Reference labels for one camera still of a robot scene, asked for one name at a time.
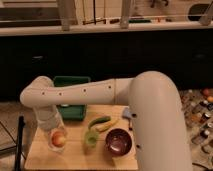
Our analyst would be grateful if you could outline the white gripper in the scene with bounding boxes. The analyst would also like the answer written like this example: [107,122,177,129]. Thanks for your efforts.
[34,106,63,131]

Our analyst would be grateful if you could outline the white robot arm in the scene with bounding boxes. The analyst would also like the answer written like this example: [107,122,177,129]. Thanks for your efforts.
[20,71,193,171]

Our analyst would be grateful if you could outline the green plastic bin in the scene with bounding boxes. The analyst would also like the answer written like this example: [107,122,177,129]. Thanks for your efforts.
[53,76,90,121]

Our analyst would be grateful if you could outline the black stand left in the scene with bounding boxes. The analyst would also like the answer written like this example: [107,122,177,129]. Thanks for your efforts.
[14,116,25,171]

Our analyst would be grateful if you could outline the blue sponge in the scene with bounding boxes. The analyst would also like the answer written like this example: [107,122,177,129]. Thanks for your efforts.
[122,107,131,120]

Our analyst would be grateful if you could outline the dark red bowl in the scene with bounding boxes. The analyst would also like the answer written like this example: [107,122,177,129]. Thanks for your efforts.
[105,128,132,157]

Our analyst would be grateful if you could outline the green plastic cup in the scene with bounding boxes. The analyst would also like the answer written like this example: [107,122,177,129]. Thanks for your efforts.
[84,130,99,148]

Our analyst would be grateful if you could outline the orange apple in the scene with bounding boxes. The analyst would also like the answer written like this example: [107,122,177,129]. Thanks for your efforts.
[51,131,66,147]

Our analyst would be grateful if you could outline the green cucumber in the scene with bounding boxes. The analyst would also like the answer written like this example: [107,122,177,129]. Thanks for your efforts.
[88,116,111,129]

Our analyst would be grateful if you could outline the yellow banana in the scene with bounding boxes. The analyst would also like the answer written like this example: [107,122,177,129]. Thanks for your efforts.
[96,119,118,132]

